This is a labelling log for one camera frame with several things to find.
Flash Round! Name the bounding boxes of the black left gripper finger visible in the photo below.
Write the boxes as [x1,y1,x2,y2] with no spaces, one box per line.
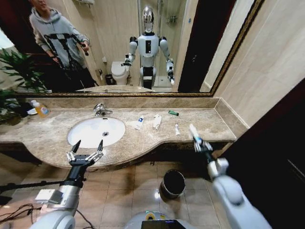
[66,140,81,163]
[88,139,105,162]

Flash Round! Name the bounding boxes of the white oval sink basin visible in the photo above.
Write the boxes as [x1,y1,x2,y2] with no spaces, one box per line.
[67,116,126,149]

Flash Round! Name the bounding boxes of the black round trash bin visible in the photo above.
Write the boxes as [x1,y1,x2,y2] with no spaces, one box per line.
[159,169,187,200]

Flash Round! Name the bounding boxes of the small black bathroom bin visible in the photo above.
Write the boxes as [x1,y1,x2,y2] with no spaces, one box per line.
[105,73,116,86]

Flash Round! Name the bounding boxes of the chrome faucet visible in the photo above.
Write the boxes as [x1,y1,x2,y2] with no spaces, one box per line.
[93,103,114,117]

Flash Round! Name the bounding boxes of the crumpled white wrapper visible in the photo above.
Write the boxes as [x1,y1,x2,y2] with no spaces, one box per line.
[152,114,163,131]

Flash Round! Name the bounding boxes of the white blue toothpaste tube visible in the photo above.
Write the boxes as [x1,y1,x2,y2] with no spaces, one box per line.
[134,115,145,131]

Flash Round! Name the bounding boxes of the orange soap bottle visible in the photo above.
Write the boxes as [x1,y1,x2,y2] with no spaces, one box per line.
[30,100,51,118]

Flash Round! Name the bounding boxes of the dark wooden door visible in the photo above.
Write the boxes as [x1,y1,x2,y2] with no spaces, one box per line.
[220,78,305,229]

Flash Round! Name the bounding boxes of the white robot front shell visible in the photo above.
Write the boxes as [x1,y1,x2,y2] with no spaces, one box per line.
[123,209,189,229]

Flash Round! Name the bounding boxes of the green leafy plant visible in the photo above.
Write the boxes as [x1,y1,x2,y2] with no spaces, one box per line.
[0,47,49,125]

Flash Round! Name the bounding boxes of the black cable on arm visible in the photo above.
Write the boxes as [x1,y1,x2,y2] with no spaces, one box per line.
[0,179,70,194]

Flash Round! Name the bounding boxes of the thin black floor cables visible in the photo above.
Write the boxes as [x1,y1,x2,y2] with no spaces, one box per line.
[0,203,96,229]

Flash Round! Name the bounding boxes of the gold framed wall mirror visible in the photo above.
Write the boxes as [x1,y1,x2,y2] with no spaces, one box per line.
[0,0,265,97]

